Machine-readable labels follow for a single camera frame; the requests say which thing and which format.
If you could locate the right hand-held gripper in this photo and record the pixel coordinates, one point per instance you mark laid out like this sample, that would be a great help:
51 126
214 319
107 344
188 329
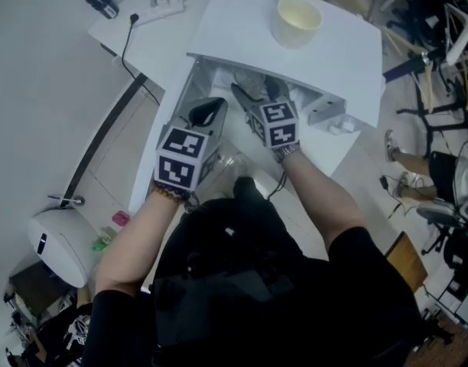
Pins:
281 128

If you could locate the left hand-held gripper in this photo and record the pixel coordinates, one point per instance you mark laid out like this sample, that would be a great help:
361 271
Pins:
176 166

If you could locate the cream cup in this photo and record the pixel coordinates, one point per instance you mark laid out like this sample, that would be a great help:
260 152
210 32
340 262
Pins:
295 33

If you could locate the white cabinet appliance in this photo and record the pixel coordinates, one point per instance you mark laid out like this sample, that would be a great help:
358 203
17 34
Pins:
333 63

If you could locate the person's right forearm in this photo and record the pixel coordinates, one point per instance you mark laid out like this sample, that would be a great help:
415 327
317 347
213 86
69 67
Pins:
322 201

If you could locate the person's left forearm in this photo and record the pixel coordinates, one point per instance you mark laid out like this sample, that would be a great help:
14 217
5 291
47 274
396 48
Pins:
130 243

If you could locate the silver wristwatch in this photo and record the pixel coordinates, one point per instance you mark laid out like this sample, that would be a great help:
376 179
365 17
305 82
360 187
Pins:
287 152

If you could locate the person's black shoe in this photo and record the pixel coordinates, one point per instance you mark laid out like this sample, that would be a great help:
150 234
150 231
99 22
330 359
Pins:
247 189

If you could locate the black table leg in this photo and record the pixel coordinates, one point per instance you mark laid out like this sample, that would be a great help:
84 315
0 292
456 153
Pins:
104 136

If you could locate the pink small box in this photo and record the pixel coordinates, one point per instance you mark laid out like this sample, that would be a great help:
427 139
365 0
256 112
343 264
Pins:
121 218

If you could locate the black metal pole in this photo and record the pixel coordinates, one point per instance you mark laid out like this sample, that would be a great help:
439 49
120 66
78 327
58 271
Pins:
404 67

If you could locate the white blue pen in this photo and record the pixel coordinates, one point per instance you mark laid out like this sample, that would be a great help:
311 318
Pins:
65 200

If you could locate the green plastic item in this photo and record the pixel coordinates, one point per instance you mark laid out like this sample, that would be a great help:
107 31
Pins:
102 241

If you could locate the black floor stand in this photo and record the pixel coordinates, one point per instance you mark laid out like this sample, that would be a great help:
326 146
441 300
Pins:
428 136

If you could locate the black chest pack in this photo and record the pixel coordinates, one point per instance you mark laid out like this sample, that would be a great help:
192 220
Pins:
218 296

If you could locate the white round appliance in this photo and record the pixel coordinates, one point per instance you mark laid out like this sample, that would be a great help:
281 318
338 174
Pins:
62 243

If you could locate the grey office chair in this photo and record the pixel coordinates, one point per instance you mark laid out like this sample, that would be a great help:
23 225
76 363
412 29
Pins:
440 214

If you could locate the brown wooden stool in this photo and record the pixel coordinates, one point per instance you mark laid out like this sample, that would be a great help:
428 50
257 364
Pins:
408 262

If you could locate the person's black shirt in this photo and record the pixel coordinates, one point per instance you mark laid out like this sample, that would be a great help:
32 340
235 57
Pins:
333 312

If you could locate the dark brown low table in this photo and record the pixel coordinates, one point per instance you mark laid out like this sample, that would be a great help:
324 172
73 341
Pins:
39 285

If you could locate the black camera white label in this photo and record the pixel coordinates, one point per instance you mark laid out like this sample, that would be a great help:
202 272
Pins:
100 2

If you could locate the white chair frame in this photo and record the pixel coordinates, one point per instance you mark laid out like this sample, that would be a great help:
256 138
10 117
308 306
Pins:
461 40

